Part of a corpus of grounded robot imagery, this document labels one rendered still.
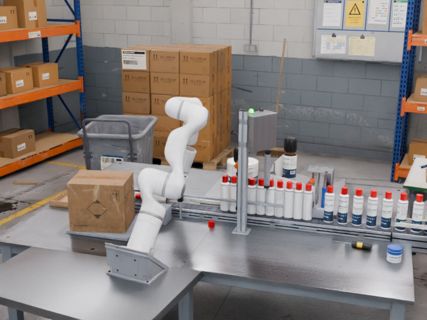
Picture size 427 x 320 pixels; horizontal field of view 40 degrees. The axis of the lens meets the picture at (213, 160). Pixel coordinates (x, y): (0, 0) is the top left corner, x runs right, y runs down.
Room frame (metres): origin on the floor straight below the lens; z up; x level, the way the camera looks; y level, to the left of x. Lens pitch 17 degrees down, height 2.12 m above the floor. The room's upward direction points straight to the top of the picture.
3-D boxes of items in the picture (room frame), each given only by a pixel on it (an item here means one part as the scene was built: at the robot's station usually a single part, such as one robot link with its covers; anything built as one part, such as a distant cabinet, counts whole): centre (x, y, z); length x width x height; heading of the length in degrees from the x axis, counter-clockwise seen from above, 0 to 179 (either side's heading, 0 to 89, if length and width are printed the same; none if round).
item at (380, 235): (3.11, -0.15, 0.85); 1.65 x 0.11 x 0.05; 74
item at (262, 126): (3.00, -0.23, 1.38); 0.17 x 0.10 x 0.19; 129
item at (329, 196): (2.97, -0.62, 0.98); 0.05 x 0.05 x 0.20
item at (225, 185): (3.14, -0.07, 0.98); 0.05 x 0.05 x 0.20
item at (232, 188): (3.12, -0.12, 0.98); 0.05 x 0.05 x 0.20
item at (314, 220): (3.11, -0.15, 0.86); 1.65 x 0.08 x 0.04; 74
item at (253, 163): (3.62, -0.19, 0.95); 0.20 x 0.20 x 0.14
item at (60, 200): (3.39, 0.80, 0.85); 0.30 x 0.26 x 0.04; 74
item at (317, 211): (3.08, -0.59, 1.01); 0.14 x 0.13 x 0.26; 74
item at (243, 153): (2.96, -0.16, 1.16); 0.04 x 0.04 x 0.67; 74
